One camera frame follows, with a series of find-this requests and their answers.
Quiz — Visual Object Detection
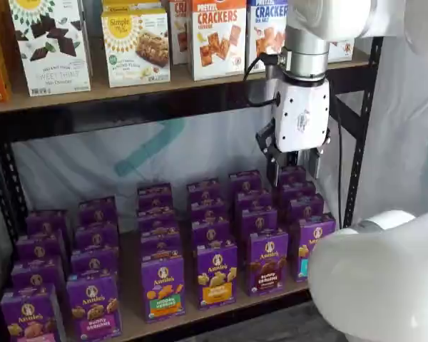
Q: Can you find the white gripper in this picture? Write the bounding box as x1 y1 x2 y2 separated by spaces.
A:
255 76 332 187

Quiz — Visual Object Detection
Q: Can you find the purple Annie's box, teal label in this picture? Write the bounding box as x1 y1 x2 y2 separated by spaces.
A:
279 180 317 206
277 165 307 186
297 214 337 283
287 194 325 224

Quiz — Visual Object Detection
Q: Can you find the purple Annie's box, brown label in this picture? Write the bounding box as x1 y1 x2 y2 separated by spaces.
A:
228 170 263 195
234 190 274 213
240 207 279 247
248 229 290 297

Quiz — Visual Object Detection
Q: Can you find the purple Annie's box, orange label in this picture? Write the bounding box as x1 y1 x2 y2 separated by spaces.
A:
195 242 238 311
188 198 229 222
185 179 221 204
191 217 232 249

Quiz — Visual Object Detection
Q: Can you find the white cracker box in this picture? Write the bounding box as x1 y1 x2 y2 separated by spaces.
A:
327 38 356 64

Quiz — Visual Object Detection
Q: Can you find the blue pretzel crackers box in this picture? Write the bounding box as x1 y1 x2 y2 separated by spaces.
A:
245 0 289 75

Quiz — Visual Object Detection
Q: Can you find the white cheddar pretzel crackers box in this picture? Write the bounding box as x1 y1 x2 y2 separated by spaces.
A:
187 0 248 82

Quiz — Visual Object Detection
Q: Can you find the brown fibreboard shelf board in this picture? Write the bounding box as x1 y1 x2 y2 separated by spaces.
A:
0 49 372 115
56 227 315 342

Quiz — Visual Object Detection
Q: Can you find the Simple Mills green box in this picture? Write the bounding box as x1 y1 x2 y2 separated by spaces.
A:
100 7 172 89

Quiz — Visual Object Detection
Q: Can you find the purple Annie's box, magenta label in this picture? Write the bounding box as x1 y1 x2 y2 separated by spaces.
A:
74 222 120 252
66 269 123 340
70 247 121 277
78 196 118 226

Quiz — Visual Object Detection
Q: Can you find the white Simple Mills bars box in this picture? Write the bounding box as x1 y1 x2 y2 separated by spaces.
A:
102 0 165 12

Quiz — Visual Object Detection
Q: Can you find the purple Annie's box, pink label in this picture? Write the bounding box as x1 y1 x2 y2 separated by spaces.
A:
15 230 69 263
25 209 72 238
0 284 62 342
10 255 67 290

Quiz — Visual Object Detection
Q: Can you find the white Sweet Thins box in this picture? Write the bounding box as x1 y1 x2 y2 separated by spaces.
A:
8 0 93 98

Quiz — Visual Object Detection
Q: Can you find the thin black hanging cable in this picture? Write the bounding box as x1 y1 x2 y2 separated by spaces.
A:
336 106 345 229

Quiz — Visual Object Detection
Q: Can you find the black looped gripper cable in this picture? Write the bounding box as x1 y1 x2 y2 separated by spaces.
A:
243 52 283 108

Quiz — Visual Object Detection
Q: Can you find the black metal rack frame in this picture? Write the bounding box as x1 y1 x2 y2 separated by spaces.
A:
0 35 384 342

